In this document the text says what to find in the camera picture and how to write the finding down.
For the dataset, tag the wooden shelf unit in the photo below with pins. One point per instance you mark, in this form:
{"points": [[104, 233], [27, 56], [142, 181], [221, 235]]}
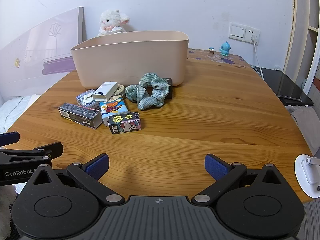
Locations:
{"points": [[308, 30]]}

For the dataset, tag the white box with black dots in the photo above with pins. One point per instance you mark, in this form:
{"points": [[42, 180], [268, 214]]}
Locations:
{"points": [[105, 91]]}

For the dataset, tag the white round mount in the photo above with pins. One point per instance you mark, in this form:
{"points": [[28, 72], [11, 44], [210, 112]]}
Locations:
{"points": [[306, 177]]}

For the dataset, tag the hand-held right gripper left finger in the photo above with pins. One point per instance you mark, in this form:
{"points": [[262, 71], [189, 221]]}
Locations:
{"points": [[98, 167]]}

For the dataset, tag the white wall outlet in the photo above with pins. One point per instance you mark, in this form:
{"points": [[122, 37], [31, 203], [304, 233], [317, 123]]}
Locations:
{"points": [[252, 31]]}

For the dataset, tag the blue figurine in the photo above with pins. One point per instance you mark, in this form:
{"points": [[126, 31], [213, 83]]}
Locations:
{"points": [[224, 49]]}

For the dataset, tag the blue floral tissue pack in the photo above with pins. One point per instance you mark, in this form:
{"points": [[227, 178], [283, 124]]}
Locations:
{"points": [[84, 100]]}

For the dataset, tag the long black box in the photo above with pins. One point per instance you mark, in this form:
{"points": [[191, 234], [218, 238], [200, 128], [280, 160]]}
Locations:
{"points": [[77, 115]]}

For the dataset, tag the pink bed headboard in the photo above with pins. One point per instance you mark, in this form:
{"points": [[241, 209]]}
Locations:
{"points": [[37, 45]]}

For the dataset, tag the blue cartoon tissue pack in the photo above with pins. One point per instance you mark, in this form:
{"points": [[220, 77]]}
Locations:
{"points": [[113, 107]]}

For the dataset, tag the white plush sheep toy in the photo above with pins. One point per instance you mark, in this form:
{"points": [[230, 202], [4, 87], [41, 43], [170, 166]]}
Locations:
{"points": [[110, 20]]}

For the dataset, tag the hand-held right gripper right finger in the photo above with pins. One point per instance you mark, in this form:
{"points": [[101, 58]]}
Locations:
{"points": [[215, 167]]}

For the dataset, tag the white bedding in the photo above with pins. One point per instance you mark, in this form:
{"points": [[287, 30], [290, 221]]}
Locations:
{"points": [[15, 110]]}

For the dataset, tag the white wall switch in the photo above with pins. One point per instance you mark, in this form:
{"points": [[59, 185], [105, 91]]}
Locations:
{"points": [[237, 30]]}

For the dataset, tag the green plaid scrunchie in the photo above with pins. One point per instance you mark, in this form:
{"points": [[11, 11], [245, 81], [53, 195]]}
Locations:
{"points": [[158, 85]]}

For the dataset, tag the round cream tin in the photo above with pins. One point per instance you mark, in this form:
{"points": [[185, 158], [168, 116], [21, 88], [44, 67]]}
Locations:
{"points": [[120, 90]]}

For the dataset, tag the grey fuzzy cloth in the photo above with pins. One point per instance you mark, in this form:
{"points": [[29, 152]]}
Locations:
{"points": [[6, 195]]}

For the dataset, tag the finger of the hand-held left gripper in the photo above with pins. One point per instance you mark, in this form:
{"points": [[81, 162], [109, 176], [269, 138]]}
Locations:
{"points": [[8, 138], [53, 149]]}

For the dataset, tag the beige plastic storage bin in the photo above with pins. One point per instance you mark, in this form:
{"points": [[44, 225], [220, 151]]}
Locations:
{"points": [[125, 60]]}

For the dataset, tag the small cartoon print box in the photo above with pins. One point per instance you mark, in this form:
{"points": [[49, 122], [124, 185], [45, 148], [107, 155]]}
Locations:
{"points": [[125, 125]]}

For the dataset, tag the small black box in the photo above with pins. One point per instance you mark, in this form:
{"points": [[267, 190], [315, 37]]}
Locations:
{"points": [[170, 93]]}

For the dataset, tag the small mushroom figurine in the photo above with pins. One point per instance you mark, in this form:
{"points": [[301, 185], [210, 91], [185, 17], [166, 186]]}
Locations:
{"points": [[211, 50]]}

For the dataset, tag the black side table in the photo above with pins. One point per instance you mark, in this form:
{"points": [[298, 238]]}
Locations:
{"points": [[282, 82]]}

